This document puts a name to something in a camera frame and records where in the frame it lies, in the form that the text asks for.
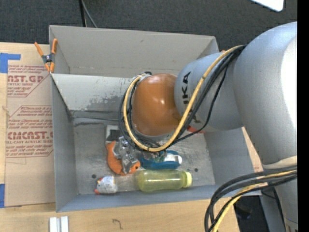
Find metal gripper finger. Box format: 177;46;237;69
113;139;129;158
121;153;138;175

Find orange toy animal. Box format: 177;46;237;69
105;141;141;176

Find black and white small box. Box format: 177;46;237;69
105;124;121;142

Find blue and white plastic object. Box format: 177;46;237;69
139;150;183;171

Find white toy chicken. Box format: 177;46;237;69
94;175;119;195

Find yellow clear plastic bottle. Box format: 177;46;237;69
134;169;193;193

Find brown cardboard board red print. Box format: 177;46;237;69
0;42;56;208

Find grey metal bin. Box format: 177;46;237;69
49;25;263;213

